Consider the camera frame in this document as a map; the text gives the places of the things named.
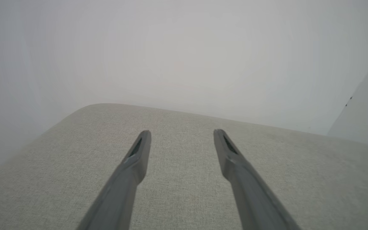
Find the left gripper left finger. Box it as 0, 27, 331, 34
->
76, 130, 152, 230

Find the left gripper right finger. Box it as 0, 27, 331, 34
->
213, 129, 302, 230

